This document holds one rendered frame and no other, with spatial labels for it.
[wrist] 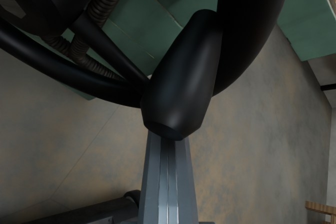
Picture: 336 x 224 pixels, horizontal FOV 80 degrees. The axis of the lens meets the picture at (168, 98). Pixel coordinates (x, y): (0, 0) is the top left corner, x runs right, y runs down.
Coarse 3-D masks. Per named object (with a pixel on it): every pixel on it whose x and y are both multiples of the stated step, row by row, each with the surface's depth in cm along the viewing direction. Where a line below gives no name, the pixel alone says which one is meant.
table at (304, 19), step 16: (288, 0) 25; (304, 0) 25; (320, 0) 24; (288, 16) 27; (304, 16) 26; (320, 16) 25; (288, 32) 29; (304, 32) 28; (320, 32) 27; (304, 48) 30; (320, 48) 29
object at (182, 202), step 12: (168, 144) 8; (180, 144) 8; (168, 156) 8; (180, 156) 8; (168, 168) 7; (180, 168) 7; (168, 180) 7; (180, 180) 7; (192, 180) 7; (168, 192) 6; (180, 192) 6; (192, 192) 7; (168, 204) 6; (180, 204) 6; (192, 204) 6; (168, 216) 6; (180, 216) 6; (192, 216) 6
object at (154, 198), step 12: (156, 144) 8; (156, 156) 8; (144, 168) 7; (156, 168) 7; (144, 180) 7; (156, 180) 7; (144, 192) 6; (156, 192) 6; (144, 204) 6; (156, 204) 6; (144, 216) 6; (156, 216) 6
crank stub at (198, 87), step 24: (192, 24) 8; (216, 24) 9; (192, 48) 7; (216, 48) 8; (168, 72) 7; (192, 72) 7; (216, 72) 8; (144, 96) 7; (168, 96) 6; (192, 96) 7; (144, 120) 7; (168, 120) 6; (192, 120) 7
